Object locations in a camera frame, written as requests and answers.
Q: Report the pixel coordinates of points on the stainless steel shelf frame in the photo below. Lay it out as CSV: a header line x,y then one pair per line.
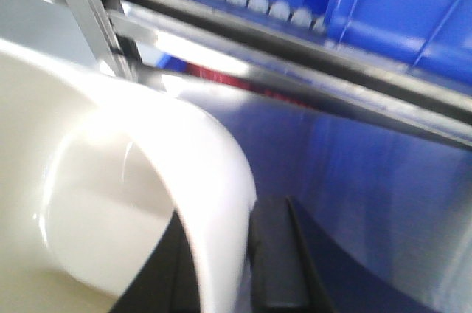
x,y
298,63

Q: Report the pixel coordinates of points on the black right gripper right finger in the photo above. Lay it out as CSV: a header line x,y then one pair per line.
x,y
297,267

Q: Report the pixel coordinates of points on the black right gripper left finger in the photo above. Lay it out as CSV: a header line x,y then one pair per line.
x,y
167,281

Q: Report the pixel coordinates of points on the white plastic bin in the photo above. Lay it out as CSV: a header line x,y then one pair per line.
x,y
92,169

